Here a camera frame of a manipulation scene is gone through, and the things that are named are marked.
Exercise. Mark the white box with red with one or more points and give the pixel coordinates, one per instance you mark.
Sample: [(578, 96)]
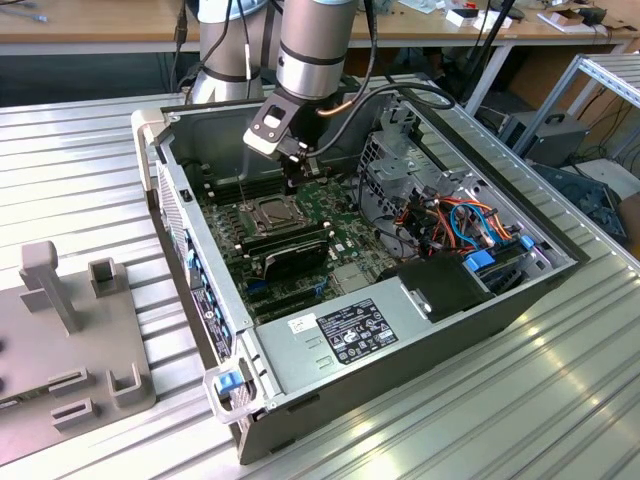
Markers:
[(460, 19)]

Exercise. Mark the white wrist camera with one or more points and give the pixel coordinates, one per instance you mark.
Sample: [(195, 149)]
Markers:
[(260, 142)]

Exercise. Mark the CPU socket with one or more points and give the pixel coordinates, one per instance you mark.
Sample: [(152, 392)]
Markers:
[(272, 232)]

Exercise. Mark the open cardboard box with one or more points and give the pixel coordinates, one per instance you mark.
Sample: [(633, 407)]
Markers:
[(560, 21)]

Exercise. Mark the silver CPU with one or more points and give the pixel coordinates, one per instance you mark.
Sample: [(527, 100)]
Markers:
[(279, 212)]

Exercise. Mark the blue case latch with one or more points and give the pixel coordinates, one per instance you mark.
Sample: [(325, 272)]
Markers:
[(227, 384)]

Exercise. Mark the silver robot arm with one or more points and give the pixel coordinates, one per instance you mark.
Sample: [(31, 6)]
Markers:
[(310, 65)]

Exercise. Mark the black stand pole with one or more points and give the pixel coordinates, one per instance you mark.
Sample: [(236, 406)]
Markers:
[(495, 25)]

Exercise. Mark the grey open PC case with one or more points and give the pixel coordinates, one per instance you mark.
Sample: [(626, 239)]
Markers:
[(400, 385)]

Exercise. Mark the aluminium profile frame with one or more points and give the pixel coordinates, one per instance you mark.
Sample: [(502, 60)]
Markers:
[(607, 70)]

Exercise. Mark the silver drive cage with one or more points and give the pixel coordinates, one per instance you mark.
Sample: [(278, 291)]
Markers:
[(395, 172)]

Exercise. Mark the brown cardboard box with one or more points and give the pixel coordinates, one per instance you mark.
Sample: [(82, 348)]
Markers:
[(631, 220)]

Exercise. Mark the grey equipment box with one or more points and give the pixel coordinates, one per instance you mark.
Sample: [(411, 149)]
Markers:
[(557, 142)]

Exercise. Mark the silver power supply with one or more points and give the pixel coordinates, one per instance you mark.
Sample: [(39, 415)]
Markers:
[(295, 360)]

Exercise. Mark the wooden desk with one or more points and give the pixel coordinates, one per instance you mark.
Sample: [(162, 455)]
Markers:
[(100, 25)]

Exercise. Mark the small black device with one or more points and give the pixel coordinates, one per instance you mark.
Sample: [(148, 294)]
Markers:
[(595, 16)]

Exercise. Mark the black camera bracket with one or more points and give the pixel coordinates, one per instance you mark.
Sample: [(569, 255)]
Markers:
[(292, 112)]

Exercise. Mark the blue disk carrier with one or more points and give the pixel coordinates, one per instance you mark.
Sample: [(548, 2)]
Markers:
[(526, 243), (479, 262)]

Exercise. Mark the silver chipset heatsink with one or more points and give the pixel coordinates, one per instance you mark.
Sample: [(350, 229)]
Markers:
[(350, 279)]

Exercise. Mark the green motherboard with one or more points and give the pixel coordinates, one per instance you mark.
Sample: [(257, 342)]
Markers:
[(350, 240)]

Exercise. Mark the black plastic shroud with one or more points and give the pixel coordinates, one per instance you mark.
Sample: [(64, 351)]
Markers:
[(440, 287)]

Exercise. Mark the blue expansion slot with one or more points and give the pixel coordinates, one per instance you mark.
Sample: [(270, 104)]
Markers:
[(256, 286)]

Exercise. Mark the black graphics card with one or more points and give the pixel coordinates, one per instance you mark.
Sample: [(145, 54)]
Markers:
[(295, 262)]

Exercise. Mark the grey parts rack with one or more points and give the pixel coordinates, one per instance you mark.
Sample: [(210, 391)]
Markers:
[(100, 340)]

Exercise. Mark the black expansion slot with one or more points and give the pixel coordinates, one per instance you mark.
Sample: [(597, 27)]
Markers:
[(290, 310), (285, 297)]

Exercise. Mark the dark teal panel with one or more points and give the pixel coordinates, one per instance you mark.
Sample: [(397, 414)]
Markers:
[(570, 185)]

